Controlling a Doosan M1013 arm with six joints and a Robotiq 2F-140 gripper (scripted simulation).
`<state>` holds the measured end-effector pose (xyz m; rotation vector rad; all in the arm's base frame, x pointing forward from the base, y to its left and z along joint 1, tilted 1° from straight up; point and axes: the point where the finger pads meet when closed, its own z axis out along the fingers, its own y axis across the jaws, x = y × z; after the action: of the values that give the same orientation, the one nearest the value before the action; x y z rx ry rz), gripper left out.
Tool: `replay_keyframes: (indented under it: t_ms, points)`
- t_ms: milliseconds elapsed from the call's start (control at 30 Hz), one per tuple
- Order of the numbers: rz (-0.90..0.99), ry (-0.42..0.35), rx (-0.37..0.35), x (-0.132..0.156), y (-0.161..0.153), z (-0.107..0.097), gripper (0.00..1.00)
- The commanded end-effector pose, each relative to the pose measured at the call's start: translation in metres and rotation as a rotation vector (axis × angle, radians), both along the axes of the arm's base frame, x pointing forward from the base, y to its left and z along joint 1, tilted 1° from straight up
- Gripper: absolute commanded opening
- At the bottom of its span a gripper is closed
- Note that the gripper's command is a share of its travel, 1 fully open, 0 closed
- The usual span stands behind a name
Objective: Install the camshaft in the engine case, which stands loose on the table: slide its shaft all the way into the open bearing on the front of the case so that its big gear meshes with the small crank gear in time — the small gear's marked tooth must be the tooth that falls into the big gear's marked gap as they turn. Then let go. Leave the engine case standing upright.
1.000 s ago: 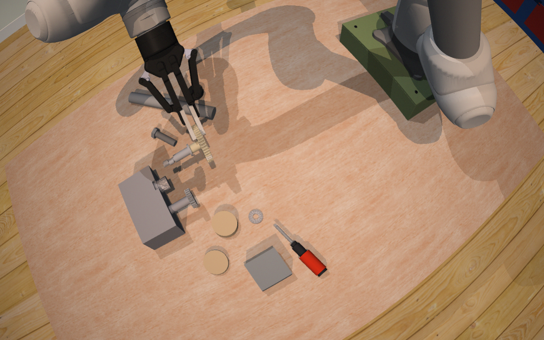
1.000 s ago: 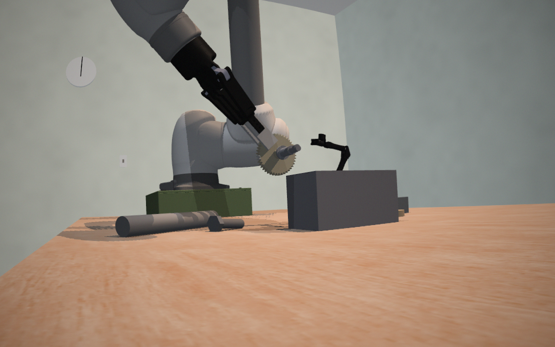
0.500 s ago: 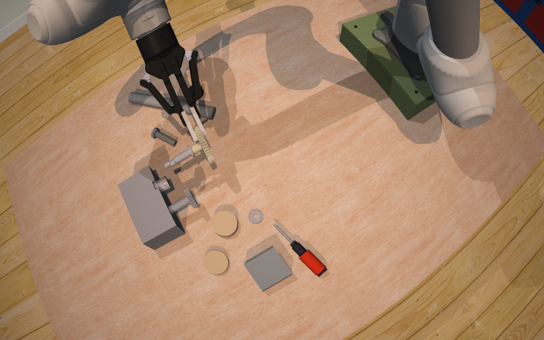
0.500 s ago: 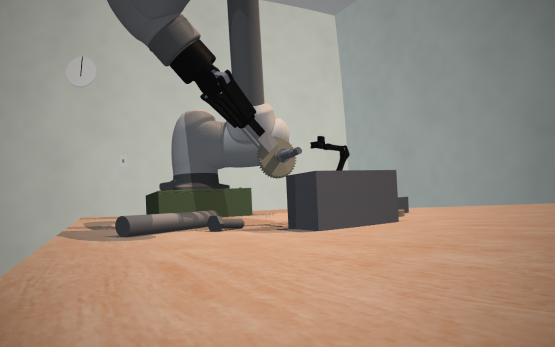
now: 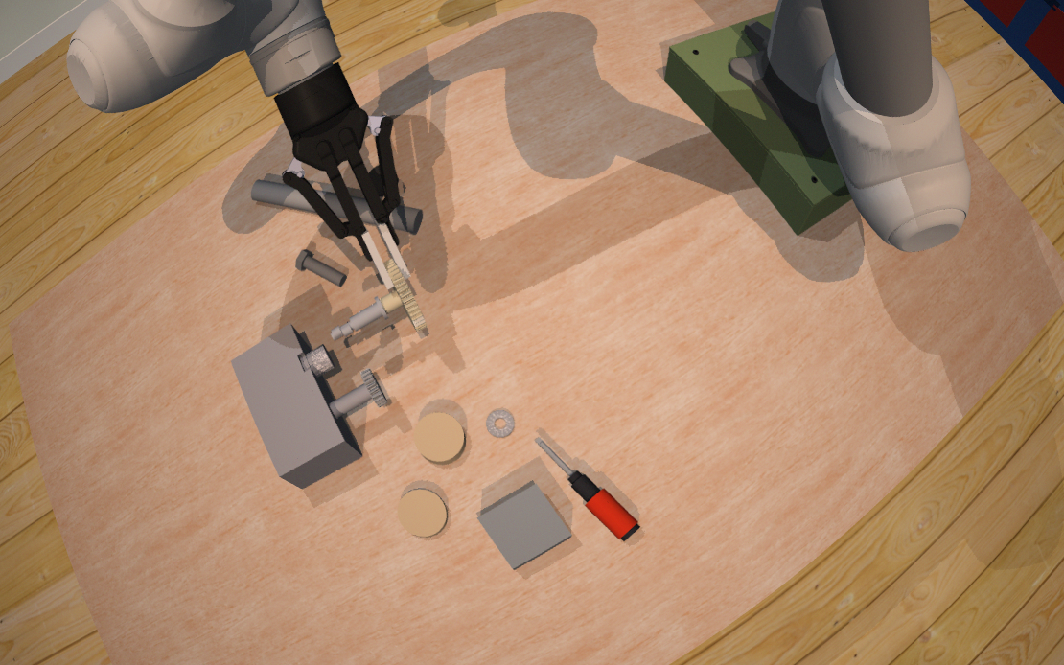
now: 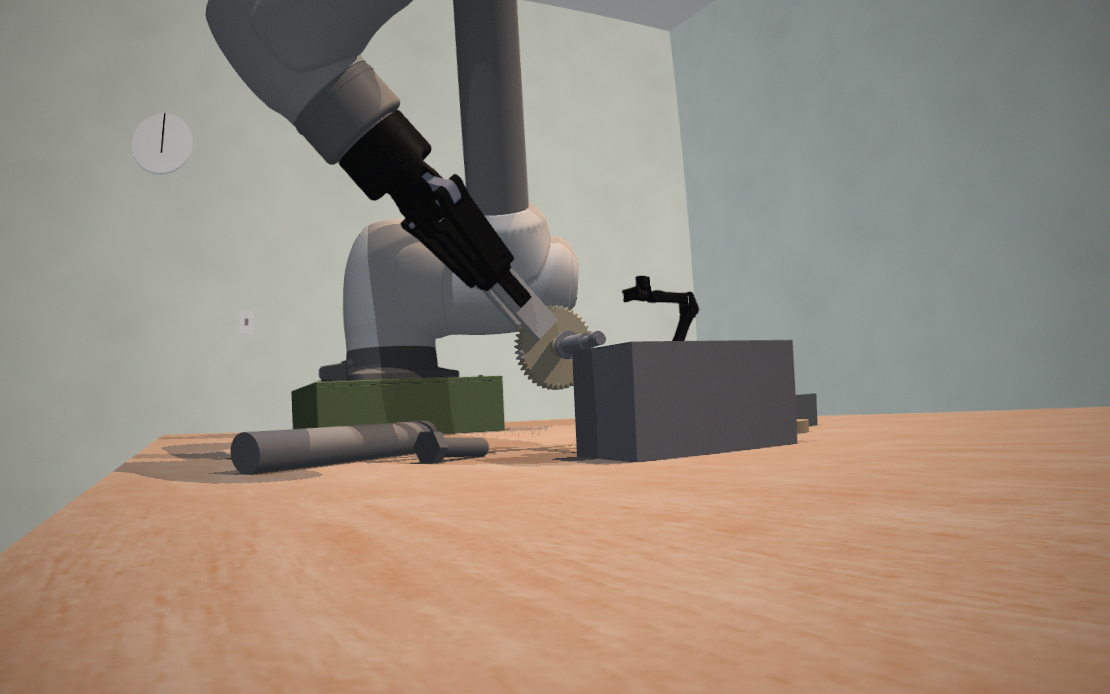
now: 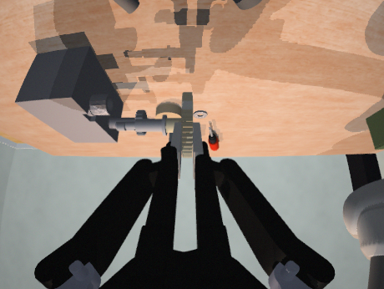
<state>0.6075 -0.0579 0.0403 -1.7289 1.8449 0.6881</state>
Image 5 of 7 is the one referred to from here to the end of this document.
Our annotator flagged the grey flat washer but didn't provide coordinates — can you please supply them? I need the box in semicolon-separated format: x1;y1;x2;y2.
486;410;515;438

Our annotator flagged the grey metal cylinder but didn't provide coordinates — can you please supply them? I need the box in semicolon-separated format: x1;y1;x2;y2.
251;179;423;234

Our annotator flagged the red-handled screwdriver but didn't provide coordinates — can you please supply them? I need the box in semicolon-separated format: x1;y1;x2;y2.
544;447;641;541

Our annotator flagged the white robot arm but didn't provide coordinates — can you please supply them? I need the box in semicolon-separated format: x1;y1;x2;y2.
66;0;971;252

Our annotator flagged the tan round disc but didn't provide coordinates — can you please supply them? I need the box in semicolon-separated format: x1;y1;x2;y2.
397;491;448;538
414;412;466;465

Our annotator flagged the tan gear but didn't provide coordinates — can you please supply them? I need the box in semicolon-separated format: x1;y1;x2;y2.
331;257;427;340

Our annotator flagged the dark grey hex bolt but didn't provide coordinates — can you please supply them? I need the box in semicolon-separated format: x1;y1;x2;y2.
295;249;345;286

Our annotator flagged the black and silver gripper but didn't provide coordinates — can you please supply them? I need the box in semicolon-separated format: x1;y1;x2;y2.
275;62;411;289

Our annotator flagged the black short cylinder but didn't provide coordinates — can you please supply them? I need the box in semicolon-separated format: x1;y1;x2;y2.
369;165;399;196

